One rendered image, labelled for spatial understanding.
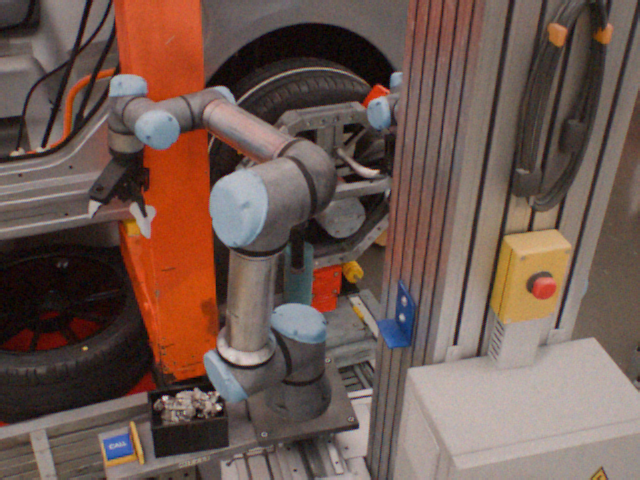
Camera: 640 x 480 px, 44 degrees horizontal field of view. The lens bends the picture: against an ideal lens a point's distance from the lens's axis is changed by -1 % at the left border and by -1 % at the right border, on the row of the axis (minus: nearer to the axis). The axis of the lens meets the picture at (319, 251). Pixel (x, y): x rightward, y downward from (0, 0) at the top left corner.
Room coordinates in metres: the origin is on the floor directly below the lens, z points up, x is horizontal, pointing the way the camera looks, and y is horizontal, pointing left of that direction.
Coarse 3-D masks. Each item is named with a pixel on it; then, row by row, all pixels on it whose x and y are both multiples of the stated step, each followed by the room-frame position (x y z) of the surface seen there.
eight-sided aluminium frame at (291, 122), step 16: (288, 112) 2.09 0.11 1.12; (304, 112) 2.10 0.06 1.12; (320, 112) 2.12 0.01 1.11; (336, 112) 2.10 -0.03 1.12; (352, 112) 2.12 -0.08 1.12; (288, 128) 2.04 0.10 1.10; (304, 128) 2.06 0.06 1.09; (368, 128) 2.14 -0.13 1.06; (240, 160) 2.05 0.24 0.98; (384, 208) 2.21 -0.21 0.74; (368, 224) 2.20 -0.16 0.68; (384, 224) 2.17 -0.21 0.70; (352, 240) 2.17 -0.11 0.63; (368, 240) 2.15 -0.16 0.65; (320, 256) 2.09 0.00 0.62; (336, 256) 2.11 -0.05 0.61; (352, 256) 2.13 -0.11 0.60
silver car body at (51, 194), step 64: (0, 0) 3.60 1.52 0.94; (64, 0) 3.38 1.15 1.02; (256, 0) 2.24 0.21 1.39; (320, 0) 2.32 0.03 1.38; (384, 0) 2.40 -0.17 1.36; (0, 64) 2.80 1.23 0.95; (64, 64) 2.34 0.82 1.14; (0, 128) 2.57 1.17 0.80; (64, 128) 2.58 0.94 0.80; (0, 192) 1.94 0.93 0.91; (64, 192) 2.00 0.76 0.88
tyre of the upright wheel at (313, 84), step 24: (264, 72) 2.29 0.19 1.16; (312, 72) 2.25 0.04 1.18; (336, 72) 2.30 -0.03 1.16; (240, 96) 2.22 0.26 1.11; (264, 96) 2.15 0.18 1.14; (288, 96) 2.13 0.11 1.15; (312, 96) 2.16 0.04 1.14; (336, 96) 2.19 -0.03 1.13; (360, 96) 2.22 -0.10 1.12; (264, 120) 2.10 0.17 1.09; (216, 144) 2.12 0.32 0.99; (216, 168) 2.06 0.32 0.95; (384, 192) 2.26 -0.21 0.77; (336, 240) 2.20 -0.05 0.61
